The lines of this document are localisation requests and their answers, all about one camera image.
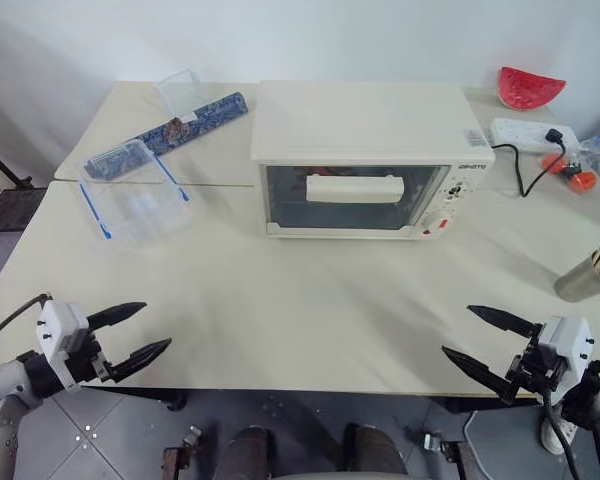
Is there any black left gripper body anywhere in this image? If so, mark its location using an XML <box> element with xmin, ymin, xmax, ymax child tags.
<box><xmin>67</xmin><ymin>329</ymin><xmax>119</xmax><ymax>386</ymax></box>

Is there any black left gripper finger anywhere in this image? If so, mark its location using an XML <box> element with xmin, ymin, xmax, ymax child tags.
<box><xmin>111</xmin><ymin>337</ymin><xmax>174</xmax><ymax>384</ymax></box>
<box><xmin>87</xmin><ymin>301</ymin><xmax>148</xmax><ymax>332</ymax></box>

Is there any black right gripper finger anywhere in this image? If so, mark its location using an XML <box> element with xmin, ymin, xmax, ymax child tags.
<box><xmin>440</xmin><ymin>344</ymin><xmax>517</xmax><ymax>406</ymax></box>
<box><xmin>466</xmin><ymin>304</ymin><xmax>543</xmax><ymax>339</ymax></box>

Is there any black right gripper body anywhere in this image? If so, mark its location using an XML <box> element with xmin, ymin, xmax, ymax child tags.
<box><xmin>504</xmin><ymin>334</ymin><xmax>569</xmax><ymax>397</ymax></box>

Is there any white toaster oven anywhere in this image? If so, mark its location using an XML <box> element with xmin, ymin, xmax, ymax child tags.
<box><xmin>250</xmin><ymin>79</ymin><xmax>497</xmax><ymax>242</ymax></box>

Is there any grey floor mat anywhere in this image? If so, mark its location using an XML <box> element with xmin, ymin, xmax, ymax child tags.
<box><xmin>461</xmin><ymin>406</ymin><xmax>572</xmax><ymax>480</ymax></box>

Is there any metal cup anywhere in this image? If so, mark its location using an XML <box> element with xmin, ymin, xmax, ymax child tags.
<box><xmin>553</xmin><ymin>251</ymin><xmax>600</xmax><ymax>304</ymax></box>

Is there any large clear blue-clipped container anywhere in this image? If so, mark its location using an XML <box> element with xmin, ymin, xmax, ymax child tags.
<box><xmin>78</xmin><ymin>138</ymin><xmax>194</xmax><ymax>252</ymax></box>

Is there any dark rounded shape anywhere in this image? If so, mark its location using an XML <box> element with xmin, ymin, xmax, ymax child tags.
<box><xmin>227</xmin><ymin>424</ymin><xmax>277</xmax><ymax>480</ymax></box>
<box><xmin>343</xmin><ymin>421</ymin><xmax>407</xmax><ymax>480</ymax></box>

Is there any round orange toy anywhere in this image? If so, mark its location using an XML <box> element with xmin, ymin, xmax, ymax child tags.
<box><xmin>569</xmin><ymin>170</ymin><xmax>597</xmax><ymax>194</ymax></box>
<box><xmin>541</xmin><ymin>153</ymin><xmax>569</xmax><ymax>177</ymax></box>

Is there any black stand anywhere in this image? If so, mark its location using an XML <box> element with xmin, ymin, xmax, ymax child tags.
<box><xmin>0</xmin><ymin>133</ymin><xmax>36</xmax><ymax>191</ymax></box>

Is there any white power strip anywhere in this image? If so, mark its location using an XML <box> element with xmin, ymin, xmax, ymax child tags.
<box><xmin>489</xmin><ymin>117</ymin><xmax>581</xmax><ymax>154</ymax></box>

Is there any small brown object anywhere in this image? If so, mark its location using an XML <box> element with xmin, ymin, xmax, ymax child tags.
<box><xmin>164</xmin><ymin>116</ymin><xmax>192</xmax><ymax>147</ymax></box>

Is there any blue patterned rolled mat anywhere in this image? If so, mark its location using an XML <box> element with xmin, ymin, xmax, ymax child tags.
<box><xmin>83</xmin><ymin>90</ymin><xmax>250</xmax><ymax>181</ymax></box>

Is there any small clear plastic container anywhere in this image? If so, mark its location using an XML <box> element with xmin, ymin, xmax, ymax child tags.
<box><xmin>154</xmin><ymin>69</ymin><xmax>212</xmax><ymax>122</ymax></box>

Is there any red watermelon slice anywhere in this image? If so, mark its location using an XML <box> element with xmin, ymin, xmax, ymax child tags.
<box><xmin>496</xmin><ymin>65</ymin><xmax>568</xmax><ymax>110</ymax></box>

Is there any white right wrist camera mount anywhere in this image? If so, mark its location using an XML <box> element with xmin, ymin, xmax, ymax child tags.
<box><xmin>536</xmin><ymin>315</ymin><xmax>595</xmax><ymax>401</ymax></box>

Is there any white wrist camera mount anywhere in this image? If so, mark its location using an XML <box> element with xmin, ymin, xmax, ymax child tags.
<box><xmin>536</xmin><ymin>315</ymin><xmax>595</xmax><ymax>401</ymax></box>
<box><xmin>36</xmin><ymin>298</ymin><xmax>92</xmax><ymax>392</ymax></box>

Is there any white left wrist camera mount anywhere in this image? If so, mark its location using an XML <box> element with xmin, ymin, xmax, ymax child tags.
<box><xmin>36</xmin><ymin>298</ymin><xmax>92</xmax><ymax>392</ymax></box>

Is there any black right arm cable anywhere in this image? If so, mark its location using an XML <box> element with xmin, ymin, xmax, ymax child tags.
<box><xmin>542</xmin><ymin>389</ymin><xmax>582</xmax><ymax>480</ymax></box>

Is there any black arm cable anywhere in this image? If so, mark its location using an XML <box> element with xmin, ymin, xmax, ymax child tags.
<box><xmin>0</xmin><ymin>293</ymin><xmax>51</xmax><ymax>352</ymax></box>
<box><xmin>542</xmin><ymin>389</ymin><xmax>582</xmax><ymax>480</ymax></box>

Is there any metal caster bracket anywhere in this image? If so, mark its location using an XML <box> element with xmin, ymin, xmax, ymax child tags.
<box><xmin>161</xmin><ymin>424</ymin><xmax>204</xmax><ymax>480</ymax></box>
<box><xmin>421</xmin><ymin>431</ymin><xmax>477</xmax><ymax>480</ymax></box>

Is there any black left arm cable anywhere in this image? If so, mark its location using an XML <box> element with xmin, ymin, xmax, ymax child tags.
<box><xmin>0</xmin><ymin>293</ymin><xmax>51</xmax><ymax>352</ymax></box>

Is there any black power cable with plug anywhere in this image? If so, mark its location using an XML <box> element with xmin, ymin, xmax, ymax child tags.
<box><xmin>490</xmin><ymin>128</ymin><xmax>567</xmax><ymax>199</ymax></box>

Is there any white plastic cylinder tube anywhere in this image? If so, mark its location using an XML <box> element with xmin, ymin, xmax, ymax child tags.
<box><xmin>305</xmin><ymin>174</ymin><xmax>406</xmax><ymax>204</ymax></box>

